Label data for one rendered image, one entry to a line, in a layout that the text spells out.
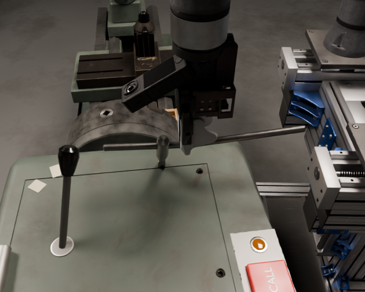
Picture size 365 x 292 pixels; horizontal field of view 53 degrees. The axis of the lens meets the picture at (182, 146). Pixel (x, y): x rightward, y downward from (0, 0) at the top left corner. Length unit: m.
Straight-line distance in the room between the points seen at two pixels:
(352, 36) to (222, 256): 0.88
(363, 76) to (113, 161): 0.93
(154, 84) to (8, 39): 3.59
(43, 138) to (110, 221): 2.13
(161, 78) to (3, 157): 2.27
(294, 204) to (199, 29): 1.64
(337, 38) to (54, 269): 1.05
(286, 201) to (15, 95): 2.23
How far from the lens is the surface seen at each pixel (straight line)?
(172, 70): 0.51
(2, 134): 2.89
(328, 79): 1.34
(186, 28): 0.46
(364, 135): 1.01
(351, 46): 1.29
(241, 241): 0.62
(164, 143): 0.60
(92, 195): 0.69
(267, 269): 0.59
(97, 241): 0.63
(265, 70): 3.30
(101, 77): 1.47
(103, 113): 0.88
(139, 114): 0.87
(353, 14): 1.26
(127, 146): 0.62
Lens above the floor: 1.79
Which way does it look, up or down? 45 degrees down
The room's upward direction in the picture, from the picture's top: straight up
